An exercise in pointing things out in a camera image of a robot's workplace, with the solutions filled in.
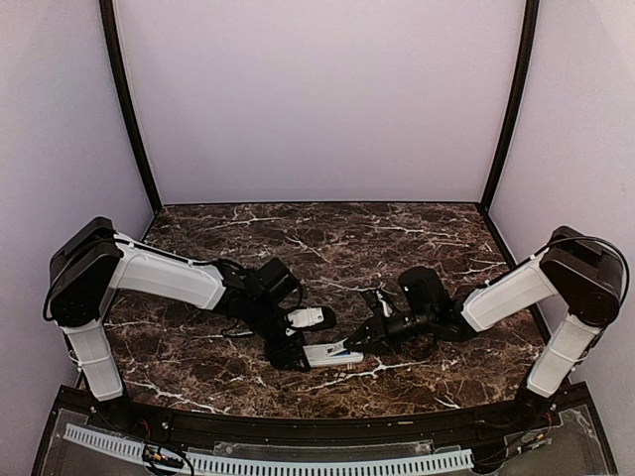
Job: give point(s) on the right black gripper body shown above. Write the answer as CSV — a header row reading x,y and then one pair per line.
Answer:
x,y
386,336

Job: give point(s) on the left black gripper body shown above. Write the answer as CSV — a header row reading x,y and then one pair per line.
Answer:
x,y
280,354

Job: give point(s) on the white remote control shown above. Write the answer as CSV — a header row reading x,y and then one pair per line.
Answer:
x,y
317,358

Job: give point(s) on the white battery compartment cover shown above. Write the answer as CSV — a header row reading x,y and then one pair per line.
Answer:
x,y
333,349

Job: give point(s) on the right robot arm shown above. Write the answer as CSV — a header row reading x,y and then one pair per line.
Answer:
x,y
591,275

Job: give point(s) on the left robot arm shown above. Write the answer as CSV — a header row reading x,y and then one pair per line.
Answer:
x,y
98,264

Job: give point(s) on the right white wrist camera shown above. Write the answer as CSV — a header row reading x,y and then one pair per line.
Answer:
x,y
379,302

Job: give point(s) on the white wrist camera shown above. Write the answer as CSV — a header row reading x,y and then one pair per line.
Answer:
x,y
379,302
311,319

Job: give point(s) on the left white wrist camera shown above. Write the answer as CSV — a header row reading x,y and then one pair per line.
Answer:
x,y
311,319

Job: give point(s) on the white slotted cable duct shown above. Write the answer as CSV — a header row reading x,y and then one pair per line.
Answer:
x,y
246,459

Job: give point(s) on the black front rail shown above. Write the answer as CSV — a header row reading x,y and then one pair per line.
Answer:
x,y
483,426

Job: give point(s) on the left black frame post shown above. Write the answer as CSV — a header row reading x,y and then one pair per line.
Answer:
x,y
127,108

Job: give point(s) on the black frame post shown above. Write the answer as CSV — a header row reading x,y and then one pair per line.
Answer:
x,y
127,108
519,78

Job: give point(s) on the right black frame post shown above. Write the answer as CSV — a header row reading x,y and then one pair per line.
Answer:
x,y
519,78

